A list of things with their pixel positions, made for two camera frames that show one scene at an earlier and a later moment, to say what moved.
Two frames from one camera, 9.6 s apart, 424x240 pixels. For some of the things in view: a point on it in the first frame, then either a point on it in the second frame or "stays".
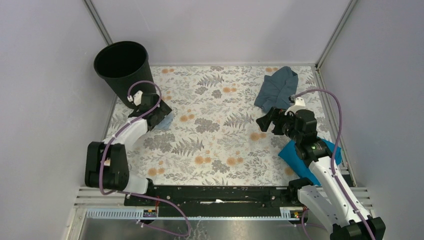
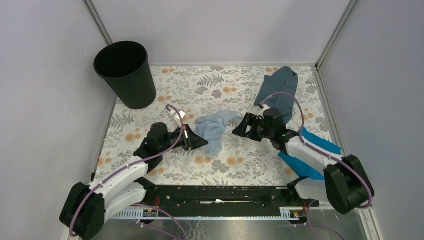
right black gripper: x=278 y=115 → x=240 y=130
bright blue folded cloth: x=290 y=153 stays
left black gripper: x=163 y=110 → x=191 y=141
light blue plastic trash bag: x=165 y=123 → x=211 y=127
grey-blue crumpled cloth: x=275 y=91 stays
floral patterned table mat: x=212 y=138 stays
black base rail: x=220 y=201 stays
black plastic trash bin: x=122 y=64 stays
